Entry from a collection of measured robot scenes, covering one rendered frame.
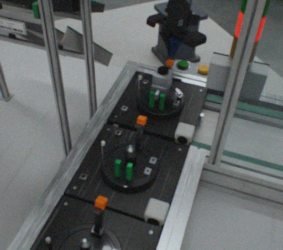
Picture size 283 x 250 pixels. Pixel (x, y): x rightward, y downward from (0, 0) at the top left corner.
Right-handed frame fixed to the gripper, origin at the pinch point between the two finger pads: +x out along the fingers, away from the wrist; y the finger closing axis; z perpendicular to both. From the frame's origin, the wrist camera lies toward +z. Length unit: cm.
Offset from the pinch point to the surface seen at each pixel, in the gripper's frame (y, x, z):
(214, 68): -25.2, -10.1, -15.7
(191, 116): -14.8, 14.3, -5.2
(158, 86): -6.9, 6.1, -11.7
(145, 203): -27.1, 18.1, -34.3
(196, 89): -7.9, 12.8, 4.7
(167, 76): -7.9, 2.9, -9.9
